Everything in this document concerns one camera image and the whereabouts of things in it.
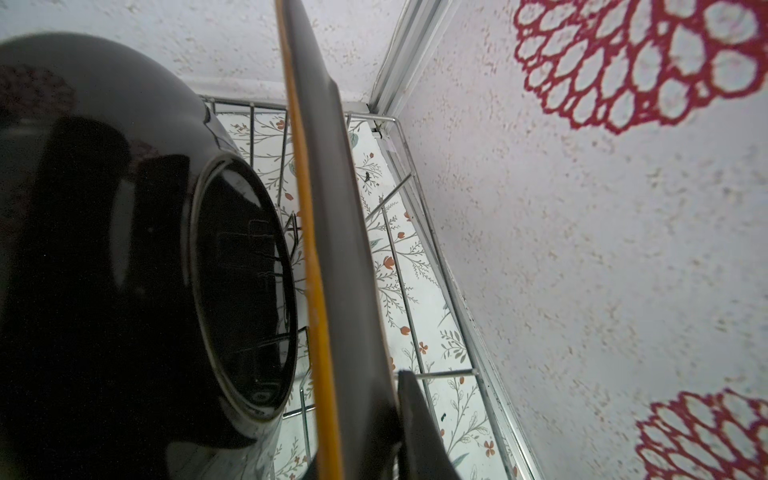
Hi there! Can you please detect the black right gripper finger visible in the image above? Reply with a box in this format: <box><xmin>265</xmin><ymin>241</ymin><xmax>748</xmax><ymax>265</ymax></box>
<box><xmin>398</xmin><ymin>370</ymin><xmax>460</xmax><ymax>480</ymax></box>

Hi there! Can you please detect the black round plate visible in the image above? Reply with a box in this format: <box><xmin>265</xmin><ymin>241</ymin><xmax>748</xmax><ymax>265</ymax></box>
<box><xmin>1</xmin><ymin>33</ymin><xmax>297</xmax><ymax>479</ymax></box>

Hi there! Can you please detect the black plate yellow rim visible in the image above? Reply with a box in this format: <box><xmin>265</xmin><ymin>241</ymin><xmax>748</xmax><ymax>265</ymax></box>
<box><xmin>276</xmin><ymin>1</ymin><xmax>400</xmax><ymax>479</ymax></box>

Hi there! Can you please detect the chrome wire dish rack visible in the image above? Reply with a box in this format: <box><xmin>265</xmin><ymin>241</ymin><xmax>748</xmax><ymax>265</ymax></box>
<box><xmin>205</xmin><ymin>97</ymin><xmax>538</xmax><ymax>479</ymax></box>

